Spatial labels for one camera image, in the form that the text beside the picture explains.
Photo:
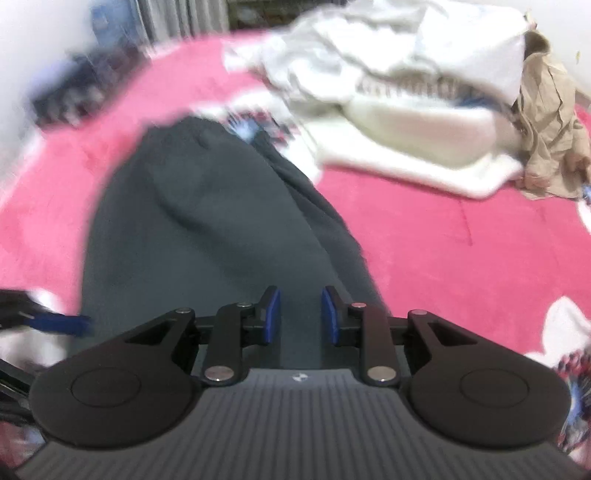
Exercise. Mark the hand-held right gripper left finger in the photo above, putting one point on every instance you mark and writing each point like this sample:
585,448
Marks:
272,314

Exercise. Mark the grey curtain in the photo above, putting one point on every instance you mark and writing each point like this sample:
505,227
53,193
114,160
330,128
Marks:
184,18

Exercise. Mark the pink floral blanket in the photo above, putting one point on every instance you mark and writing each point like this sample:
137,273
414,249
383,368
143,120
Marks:
438,240

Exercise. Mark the beige garment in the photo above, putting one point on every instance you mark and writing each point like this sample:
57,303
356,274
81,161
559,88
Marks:
549,115

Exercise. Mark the light grey shirt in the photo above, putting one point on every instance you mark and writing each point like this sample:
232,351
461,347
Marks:
314,60

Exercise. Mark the houndstooth patterned garment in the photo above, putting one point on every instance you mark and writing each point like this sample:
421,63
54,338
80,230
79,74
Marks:
415,86

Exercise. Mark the dark grey pants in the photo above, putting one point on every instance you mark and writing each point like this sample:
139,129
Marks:
194,230

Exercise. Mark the white garment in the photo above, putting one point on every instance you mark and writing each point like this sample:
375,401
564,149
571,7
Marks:
461,41

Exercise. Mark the cream knit sweater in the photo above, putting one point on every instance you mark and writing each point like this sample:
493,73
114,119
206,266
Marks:
415,138

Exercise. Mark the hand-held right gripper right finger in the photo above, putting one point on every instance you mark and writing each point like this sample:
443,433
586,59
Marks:
328,316

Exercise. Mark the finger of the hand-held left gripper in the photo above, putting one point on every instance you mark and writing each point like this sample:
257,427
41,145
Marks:
64,324
14,374

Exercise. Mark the blue garment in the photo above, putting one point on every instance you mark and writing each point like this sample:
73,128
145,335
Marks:
480,104

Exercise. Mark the dark blue clothes pile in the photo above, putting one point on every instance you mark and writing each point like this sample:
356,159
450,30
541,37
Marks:
69,101

